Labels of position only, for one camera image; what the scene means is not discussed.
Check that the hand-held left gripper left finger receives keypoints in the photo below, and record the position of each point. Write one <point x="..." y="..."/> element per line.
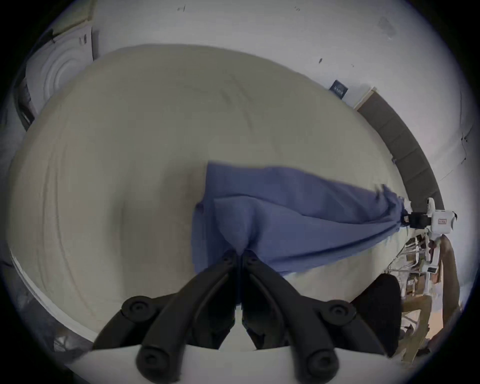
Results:
<point x="176" y="315"/>

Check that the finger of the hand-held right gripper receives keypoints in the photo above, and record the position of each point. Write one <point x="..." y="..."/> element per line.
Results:
<point x="405" y="218"/>

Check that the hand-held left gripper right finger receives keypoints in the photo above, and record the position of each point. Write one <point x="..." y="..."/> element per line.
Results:
<point x="296" y="318"/>

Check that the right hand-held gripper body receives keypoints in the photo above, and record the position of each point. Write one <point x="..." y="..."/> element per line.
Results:
<point x="442" y="220"/>

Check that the blue garment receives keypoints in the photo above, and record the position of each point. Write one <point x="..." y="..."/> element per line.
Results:
<point x="300" y="217"/>

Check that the person's right forearm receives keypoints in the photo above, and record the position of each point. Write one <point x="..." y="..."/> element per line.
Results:
<point x="451" y="288"/>

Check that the person's right hand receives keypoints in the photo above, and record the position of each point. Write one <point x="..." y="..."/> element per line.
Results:
<point x="443" y="247"/>

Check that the dark padded headboard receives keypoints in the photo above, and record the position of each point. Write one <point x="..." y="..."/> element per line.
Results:
<point x="408" y="150"/>

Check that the person's legs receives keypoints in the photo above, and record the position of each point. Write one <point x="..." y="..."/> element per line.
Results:
<point x="378" y="311"/>

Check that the small dark blue box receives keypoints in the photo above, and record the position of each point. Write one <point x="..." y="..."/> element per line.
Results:
<point x="339" y="89"/>

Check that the white washing machine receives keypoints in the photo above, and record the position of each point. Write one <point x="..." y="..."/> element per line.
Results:
<point x="56" y="71"/>

